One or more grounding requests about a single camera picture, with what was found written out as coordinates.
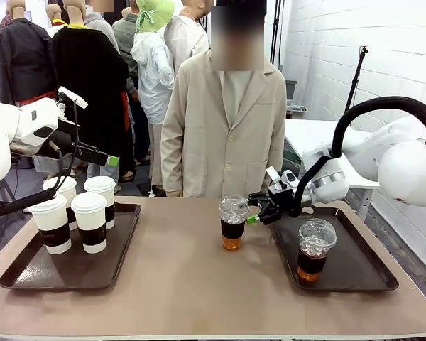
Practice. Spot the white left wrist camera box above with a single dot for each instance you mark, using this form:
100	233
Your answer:
72	96

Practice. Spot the clear iced coffee cup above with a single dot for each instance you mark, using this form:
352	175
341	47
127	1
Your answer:
310	259
231	231

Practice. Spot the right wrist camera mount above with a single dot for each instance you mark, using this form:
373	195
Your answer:
285	177

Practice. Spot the mannequin with green hat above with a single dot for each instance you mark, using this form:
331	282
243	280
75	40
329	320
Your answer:
152	78

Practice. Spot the dark brown serving tray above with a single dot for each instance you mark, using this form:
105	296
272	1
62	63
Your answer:
355	263
74	270

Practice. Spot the mannequin in beige shirt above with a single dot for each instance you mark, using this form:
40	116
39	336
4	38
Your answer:
188	39

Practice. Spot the person's right hand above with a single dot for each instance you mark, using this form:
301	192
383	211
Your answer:
174	194

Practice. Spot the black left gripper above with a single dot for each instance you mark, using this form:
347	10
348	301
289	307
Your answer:
69	147

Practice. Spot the mannequin in dark grey coat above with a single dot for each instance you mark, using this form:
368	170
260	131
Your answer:
21	60

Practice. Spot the person's right forearm beige sleeve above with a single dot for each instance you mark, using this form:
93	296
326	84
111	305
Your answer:
172	167

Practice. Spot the white paper cup black sleeve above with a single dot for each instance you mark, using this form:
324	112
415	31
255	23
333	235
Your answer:
101	192
65	188
90	223
51	227

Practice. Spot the black tripod stand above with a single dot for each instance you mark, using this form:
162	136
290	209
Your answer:
355	81

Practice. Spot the mannequin in black robe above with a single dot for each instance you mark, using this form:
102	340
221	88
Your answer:
88	89

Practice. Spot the person in beige coat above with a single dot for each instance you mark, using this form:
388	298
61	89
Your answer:
213	142

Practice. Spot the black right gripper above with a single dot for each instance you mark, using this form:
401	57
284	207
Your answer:
277	207

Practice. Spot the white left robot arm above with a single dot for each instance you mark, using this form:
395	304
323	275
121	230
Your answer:
28	124

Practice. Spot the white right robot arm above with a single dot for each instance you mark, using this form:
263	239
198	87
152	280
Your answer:
404	170

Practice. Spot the bystander in grey hoodie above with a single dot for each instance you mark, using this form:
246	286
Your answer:
103	25

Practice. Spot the person's left forearm beige sleeve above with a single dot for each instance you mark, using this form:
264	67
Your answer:
277	142

